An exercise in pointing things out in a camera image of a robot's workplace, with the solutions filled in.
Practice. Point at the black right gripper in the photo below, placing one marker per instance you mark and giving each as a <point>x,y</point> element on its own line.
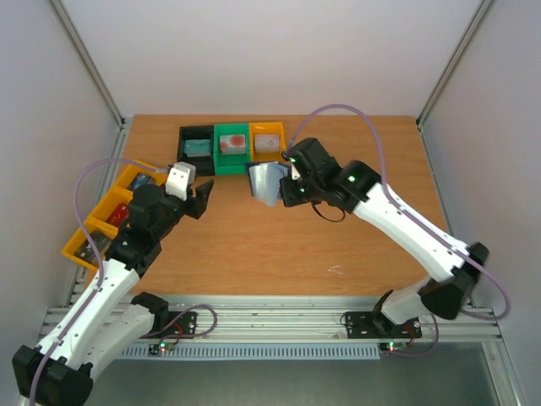
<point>290,192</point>

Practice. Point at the left small circuit board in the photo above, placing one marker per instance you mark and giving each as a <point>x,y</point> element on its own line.
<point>160,348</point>

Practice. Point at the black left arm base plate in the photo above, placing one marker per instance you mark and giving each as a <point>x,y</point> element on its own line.
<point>174,325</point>

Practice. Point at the green bin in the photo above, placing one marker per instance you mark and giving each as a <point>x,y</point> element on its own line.
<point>230,164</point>

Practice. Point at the grey white card stack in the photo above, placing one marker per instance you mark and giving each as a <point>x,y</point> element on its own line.
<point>267,143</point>

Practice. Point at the blue card stack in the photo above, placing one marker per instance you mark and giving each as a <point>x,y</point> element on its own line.
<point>139,180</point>

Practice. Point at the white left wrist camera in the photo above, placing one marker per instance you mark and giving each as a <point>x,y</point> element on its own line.
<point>179,179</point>

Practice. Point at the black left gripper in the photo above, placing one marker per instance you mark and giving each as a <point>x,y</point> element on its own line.
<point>199,202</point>

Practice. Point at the grey slotted cable duct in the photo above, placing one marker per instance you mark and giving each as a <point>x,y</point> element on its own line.
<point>253,351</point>

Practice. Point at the blue zip card holder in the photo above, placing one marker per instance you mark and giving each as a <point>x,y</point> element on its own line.
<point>264,180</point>

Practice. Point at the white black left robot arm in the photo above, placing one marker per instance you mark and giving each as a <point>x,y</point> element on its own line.
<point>63,367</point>

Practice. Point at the yellow bin at table back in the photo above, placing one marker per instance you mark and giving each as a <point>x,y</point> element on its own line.
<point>267,128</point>

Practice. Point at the dark card stack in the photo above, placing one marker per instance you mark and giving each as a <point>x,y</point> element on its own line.
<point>85,251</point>

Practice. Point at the small circuit board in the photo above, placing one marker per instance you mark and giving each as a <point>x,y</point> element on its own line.
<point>392,347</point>
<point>160,348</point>

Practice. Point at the right small circuit board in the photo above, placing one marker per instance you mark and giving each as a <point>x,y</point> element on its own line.
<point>392,347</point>

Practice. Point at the yellow bin with blue cards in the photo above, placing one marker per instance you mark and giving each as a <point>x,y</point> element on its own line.
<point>131,169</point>

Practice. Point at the red white card stack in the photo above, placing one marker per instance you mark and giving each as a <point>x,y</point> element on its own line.
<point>233,144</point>

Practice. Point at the yellow bin with red cards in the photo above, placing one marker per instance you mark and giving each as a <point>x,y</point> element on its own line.
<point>98,216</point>

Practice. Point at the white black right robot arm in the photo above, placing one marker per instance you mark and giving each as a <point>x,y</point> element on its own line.
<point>452,265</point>

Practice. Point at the aluminium rail base frame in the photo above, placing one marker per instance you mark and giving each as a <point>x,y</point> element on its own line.
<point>288,319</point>

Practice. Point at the teal card stack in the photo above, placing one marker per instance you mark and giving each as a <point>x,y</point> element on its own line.
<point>197,147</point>

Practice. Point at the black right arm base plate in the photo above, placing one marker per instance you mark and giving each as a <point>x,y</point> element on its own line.
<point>371,324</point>

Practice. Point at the black bin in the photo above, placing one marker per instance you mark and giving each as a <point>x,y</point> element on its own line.
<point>204,165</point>

